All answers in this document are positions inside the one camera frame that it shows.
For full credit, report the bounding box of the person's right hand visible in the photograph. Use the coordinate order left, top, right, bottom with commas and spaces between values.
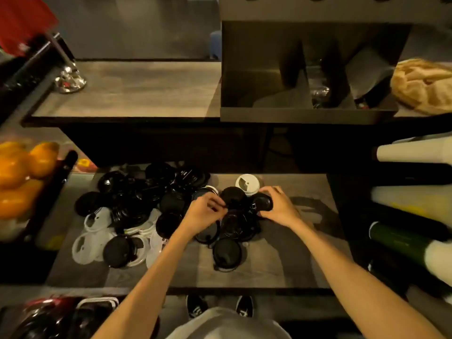
257, 186, 312, 233

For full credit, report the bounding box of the person's left hand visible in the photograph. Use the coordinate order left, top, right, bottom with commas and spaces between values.
180, 192, 229, 242

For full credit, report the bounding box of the stack of black lids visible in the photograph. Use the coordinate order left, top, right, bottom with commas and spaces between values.
220, 186, 248, 210

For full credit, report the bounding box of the white cup lid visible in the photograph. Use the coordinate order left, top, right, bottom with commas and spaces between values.
235, 173, 261, 197

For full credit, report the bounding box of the pile of mixed cup lids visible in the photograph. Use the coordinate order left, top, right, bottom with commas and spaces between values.
72, 161, 212, 269

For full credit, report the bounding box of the dark metal organizer box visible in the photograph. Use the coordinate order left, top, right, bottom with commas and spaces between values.
218, 0, 452, 126

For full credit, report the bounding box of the person's left forearm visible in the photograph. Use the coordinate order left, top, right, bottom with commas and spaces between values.
91, 222, 198, 339

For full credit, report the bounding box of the person's right forearm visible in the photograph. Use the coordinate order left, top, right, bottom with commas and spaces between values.
293, 217, 446, 339

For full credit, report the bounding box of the green sleeved white cup stack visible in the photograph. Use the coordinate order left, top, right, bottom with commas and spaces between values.
368, 221, 452, 279

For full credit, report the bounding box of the translucent yellow print cup stack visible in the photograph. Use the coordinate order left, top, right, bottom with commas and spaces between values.
371, 185, 452, 228

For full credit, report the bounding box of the white paper cup stack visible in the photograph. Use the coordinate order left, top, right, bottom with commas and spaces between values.
372, 136, 452, 166

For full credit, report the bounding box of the black left shoe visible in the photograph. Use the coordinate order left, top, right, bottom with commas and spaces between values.
185, 294, 209, 319

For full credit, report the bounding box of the black shoe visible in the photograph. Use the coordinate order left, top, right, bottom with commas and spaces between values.
235, 295, 255, 318
185, 294, 209, 319

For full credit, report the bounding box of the black right shoe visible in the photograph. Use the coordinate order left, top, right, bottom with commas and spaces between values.
235, 295, 255, 318

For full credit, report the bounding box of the white shirt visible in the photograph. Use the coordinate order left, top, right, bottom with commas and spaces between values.
166, 307, 292, 339

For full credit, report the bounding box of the clear plastic bag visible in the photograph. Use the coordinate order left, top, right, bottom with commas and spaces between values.
305, 59, 332, 110

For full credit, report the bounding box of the grey foil pouch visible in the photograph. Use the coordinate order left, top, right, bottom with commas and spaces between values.
344, 45, 396, 101

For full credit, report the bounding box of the blue stool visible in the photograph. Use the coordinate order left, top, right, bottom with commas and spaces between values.
209, 30, 222, 60

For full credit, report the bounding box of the pile of oranges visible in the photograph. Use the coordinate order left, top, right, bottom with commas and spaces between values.
0, 141, 60, 219

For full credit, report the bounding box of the chrome flag stand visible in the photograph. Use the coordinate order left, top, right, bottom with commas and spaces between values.
44, 31, 87, 94

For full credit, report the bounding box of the tan crumpled paper bundle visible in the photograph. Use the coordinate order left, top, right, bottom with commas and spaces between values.
390, 58, 452, 116

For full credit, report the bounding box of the red flag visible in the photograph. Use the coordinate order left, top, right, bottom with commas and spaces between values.
0, 0, 59, 57

